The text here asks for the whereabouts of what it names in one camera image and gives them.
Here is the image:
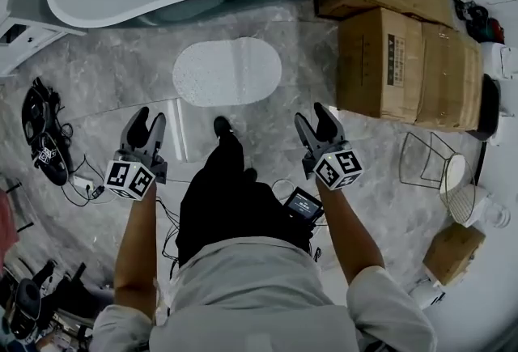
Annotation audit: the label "black device with screen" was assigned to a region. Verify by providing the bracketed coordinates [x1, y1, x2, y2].
[282, 186, 325, 227]

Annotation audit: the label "white oval bath mat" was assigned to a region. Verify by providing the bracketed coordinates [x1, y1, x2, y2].
[172, 36, 283, 108]

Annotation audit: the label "white power adapter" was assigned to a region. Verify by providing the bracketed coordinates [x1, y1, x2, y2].
[71, 175, 107, 200]

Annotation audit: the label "clear glass jar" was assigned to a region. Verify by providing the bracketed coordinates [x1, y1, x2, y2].
[483, 204, 512, 229]

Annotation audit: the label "black oval lid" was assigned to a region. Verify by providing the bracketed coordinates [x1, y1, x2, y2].
[469, 74, 503, 142]

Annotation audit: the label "spare black gripper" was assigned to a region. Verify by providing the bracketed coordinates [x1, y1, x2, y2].
[20, 76, 74, 187]

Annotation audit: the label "white cabinet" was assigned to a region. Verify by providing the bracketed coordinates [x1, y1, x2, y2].
[0, 0, 89, 77]

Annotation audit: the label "plain tall cardboard box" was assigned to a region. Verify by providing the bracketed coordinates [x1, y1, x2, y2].
[414, 21, 485, 133]

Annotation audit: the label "white toilet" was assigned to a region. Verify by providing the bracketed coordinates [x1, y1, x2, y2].
[480, 41, 518, 117]

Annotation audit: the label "pink cloth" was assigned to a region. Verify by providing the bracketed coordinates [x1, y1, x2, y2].
[0, 191, 20, 265]

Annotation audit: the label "black equipment pile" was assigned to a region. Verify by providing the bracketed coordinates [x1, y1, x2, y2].
[0, 258, 107, 346]

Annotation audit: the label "person's right forearm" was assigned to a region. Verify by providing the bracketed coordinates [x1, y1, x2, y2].
[315, 179, 386, 287]

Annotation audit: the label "labelled tall cardboard box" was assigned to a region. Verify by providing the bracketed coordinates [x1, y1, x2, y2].
[335, 6, 425, 120]

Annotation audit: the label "black and red gear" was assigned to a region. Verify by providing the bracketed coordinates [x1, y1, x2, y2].
[449, 0, 507, 45]

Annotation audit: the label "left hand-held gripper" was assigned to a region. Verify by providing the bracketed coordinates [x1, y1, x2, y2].
[104, 106, 169, 202]

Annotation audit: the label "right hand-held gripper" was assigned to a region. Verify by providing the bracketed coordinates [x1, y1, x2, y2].
[293, 101, 364, 192]

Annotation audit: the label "person's black trousers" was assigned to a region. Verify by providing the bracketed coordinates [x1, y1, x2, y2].
[174, 127, 317, 269]

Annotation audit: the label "person's left forearm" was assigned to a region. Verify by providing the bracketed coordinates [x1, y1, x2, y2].
[113, 183, 159, 321]

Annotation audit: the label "wire frame chair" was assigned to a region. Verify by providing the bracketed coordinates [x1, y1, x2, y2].
[398, 131, 478, 223]

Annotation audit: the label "small cardboard box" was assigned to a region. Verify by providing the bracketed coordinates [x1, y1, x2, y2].
[422, 222, 487, 287]

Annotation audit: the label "person's white shirt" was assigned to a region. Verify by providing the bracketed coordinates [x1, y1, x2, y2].
[90, 235, 440, 352]

